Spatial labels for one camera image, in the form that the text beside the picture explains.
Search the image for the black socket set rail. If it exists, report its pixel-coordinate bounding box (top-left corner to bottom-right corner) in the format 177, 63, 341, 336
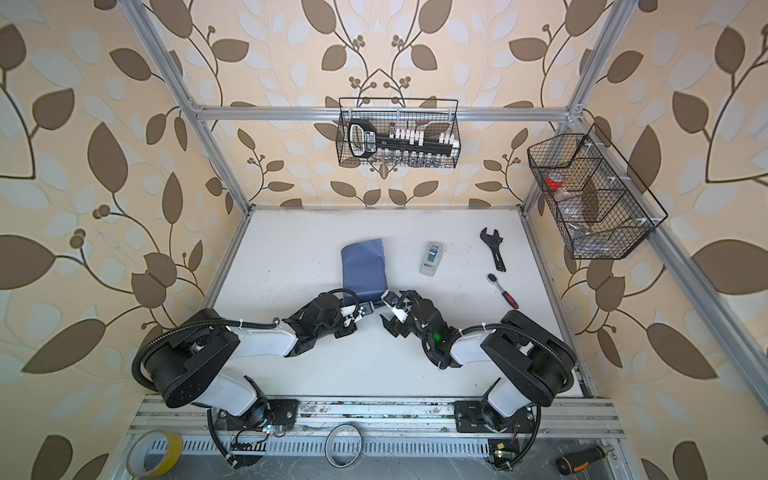
346, 120, 461, 158

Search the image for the red capped plastic item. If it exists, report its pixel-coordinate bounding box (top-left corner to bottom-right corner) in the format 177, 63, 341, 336
545, 172, 565, 192

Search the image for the black adjustable wrench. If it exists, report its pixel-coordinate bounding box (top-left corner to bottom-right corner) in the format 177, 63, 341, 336
480, 228, 507, 272

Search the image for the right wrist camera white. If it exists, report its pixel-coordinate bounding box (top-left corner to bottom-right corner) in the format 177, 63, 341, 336
381, 290, 409, 323

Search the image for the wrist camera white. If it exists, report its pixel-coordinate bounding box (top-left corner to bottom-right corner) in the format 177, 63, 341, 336
381, 290, 409, 323
340, 302, 375, 328

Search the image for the grey ring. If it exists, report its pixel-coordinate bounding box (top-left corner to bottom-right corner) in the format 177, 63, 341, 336
323, 422, 365, 469

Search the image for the wire basket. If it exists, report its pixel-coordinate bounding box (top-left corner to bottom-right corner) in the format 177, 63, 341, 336
527, 124, 668, 260
335, 96, 462, 169

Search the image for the right wire basket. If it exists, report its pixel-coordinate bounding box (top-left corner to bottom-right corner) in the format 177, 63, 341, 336
527, 124, 668, 260

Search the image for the orange black screwdriver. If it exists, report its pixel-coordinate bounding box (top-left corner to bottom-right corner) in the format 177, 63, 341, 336
555, 446, 614, 475

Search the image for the red handled ratchet wrench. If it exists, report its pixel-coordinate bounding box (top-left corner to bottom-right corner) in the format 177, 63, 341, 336
487, 274, 519, 310

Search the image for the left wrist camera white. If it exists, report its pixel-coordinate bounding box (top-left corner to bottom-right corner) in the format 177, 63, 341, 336
340, 302, 375, 328

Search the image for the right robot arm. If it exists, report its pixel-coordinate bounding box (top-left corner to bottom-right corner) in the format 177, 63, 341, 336
381, 290, 577, 433

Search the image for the yellow tape roll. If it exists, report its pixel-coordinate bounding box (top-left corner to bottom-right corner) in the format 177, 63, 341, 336
126, 430, 183, 479

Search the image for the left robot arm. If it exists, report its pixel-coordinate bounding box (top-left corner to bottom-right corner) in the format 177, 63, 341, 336
131, 288, 373, 421

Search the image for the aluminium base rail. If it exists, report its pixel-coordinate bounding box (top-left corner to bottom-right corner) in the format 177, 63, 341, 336
129, 395, 626, 458

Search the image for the back wire basket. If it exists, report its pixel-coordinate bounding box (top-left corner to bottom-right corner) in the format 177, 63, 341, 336
335, 96, 462, 169

